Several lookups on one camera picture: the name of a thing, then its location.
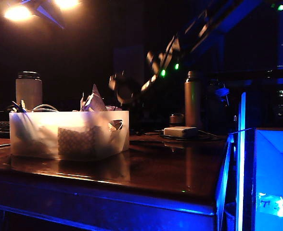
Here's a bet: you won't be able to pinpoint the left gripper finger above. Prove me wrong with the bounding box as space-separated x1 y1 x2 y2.
39 0 65 27
34 4 65 29

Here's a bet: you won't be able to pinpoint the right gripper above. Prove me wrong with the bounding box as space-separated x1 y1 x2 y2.
108 73 156 104

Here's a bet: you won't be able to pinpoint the translucent plastic storage box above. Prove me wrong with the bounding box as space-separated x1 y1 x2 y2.
9 110 130 161

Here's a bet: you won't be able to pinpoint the white box with label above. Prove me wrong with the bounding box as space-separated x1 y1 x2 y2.
253 128 283 231

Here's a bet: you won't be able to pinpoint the crumpled white printed papers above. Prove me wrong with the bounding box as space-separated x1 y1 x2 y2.
80 83 108 112

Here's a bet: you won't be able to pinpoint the bright elongated lamp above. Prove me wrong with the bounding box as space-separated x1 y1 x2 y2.
3 0 81 22

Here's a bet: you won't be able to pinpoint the checkered patterned pouch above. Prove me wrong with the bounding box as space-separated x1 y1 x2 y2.
57 127 96 156

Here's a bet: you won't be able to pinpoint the small metal cup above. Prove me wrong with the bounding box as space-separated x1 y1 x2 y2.
169 114 185 128

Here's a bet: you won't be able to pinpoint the white tumbler with black lid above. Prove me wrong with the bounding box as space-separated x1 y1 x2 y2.
15 71 43 111

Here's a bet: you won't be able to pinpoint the brown metal bottle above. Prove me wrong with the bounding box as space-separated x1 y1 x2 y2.
184 71 203 128

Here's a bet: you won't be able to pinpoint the white power adapter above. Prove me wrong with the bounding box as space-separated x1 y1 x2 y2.
163 127 199 138

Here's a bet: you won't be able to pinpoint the slanted metal strut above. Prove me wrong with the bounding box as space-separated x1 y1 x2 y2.
215 136 235 231

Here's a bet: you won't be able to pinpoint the white cable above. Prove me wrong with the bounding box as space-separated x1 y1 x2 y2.
32 104 59 113

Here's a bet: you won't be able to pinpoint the white metal post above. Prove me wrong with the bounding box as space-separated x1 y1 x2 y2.
235 92 246 231

